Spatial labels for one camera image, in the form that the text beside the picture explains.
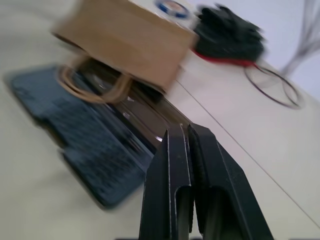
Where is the blue tape roll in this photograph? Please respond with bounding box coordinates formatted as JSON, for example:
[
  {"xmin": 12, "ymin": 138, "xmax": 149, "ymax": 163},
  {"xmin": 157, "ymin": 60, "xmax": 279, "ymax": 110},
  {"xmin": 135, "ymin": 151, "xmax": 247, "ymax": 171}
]
[{"xmin": 153, "ymin": 0, "xmax": 192, "ymax": 19}]

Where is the open dark laptop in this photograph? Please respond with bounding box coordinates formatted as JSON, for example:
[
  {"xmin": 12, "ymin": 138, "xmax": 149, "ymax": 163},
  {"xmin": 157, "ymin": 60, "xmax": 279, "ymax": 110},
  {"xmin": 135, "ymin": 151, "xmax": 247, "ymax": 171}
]
[{"xmin": 4, "ymin": 61, "xmax": 193, "ymax": 210}]

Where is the thin dark wire loop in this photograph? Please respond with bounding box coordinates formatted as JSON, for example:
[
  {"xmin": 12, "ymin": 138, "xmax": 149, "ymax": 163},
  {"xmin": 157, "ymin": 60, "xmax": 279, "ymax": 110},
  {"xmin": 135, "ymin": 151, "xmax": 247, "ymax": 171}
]
[{"xmin": 243, "ymin": 65, "xmax": 302, "ymax": 109}]

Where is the brown paper bag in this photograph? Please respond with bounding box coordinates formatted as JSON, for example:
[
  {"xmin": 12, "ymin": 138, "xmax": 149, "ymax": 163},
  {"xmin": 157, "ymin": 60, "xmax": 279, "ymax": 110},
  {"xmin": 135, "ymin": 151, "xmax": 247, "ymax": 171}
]
[{"xmin": 51, "ymin": 0, "xmax": 201, "ymax": 105}]

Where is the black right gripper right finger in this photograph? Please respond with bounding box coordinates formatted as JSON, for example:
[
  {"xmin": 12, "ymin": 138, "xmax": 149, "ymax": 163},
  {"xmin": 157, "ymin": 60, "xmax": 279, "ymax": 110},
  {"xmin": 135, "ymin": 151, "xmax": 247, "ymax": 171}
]
[{"xmin": 187, "ymin": 124, "xmax": 275, "ymax": 240}]

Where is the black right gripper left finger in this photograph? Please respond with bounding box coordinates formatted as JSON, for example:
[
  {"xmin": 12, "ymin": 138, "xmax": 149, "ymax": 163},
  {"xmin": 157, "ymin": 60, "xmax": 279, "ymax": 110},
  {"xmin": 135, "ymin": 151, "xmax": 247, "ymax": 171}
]
[{"xmin": 138, "ymin": 123, "xmax": 196, "ymax": 240}]

